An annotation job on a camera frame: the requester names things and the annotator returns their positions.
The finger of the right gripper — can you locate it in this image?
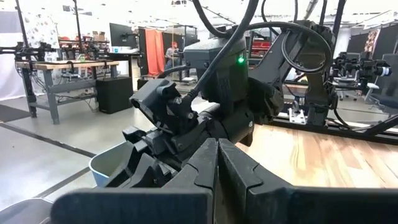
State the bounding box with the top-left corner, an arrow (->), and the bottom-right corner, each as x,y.
104,145 -> 147,189
136,153 -> 182,189

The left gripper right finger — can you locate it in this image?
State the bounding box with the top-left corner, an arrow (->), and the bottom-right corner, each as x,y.
218,138 -> 398,224

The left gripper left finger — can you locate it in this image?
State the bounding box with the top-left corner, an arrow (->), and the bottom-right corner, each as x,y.
50,138 -> 219,224

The white plastic basket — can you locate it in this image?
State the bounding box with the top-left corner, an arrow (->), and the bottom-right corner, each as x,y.
88,141 -> 137,188

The black cabinet box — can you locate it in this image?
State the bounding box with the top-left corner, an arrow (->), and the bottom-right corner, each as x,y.
95,76 -> 134,114

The silver mounting plate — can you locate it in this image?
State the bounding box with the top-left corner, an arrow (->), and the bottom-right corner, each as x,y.
288,101 -> 307,125

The person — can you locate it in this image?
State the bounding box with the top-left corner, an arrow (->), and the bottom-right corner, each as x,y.
164,41 -> 182,72

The red-orange curtain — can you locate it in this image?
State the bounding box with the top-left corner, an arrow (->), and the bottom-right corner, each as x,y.
144,28 -> 166,76

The red storage shelf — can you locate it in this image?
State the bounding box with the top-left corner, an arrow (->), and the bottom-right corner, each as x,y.
250,39 -> 272,58

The black desktop monitor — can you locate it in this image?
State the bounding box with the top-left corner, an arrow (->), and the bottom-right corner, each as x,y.
108,22 -> 138,49

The wooden top workbench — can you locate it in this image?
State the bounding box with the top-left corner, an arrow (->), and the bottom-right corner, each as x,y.
15,59 -> 121,125

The black floor mat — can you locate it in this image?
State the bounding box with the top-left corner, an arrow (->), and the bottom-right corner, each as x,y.
0,103 -> 31,123

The dark blue office chair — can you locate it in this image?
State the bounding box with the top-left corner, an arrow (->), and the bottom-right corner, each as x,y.
364,52 -> 398,116

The black stand pole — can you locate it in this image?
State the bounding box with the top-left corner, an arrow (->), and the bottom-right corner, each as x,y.
73,0 -> 83,54
14,0 -> 30,47

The plain white curtain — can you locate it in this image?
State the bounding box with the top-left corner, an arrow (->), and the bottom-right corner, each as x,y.
0,30 -> 26,101

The patterned white curtain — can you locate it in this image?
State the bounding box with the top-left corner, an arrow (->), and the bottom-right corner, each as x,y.
22,11 -> 60,50

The dark partition panel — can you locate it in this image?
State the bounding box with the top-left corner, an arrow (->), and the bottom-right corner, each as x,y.
345,23 -> 398,55

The brown patterned panel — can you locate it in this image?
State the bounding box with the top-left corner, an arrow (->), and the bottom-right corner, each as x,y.
363,28 -> 382,54

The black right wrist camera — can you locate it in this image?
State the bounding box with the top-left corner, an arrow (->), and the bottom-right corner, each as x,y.
129,78 -> 200,136

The black aluminium table frame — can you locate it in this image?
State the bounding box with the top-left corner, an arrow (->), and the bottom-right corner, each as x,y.
267,113 -> 398,146

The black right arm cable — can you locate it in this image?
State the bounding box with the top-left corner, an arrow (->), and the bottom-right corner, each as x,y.
157,0 -> 333,97

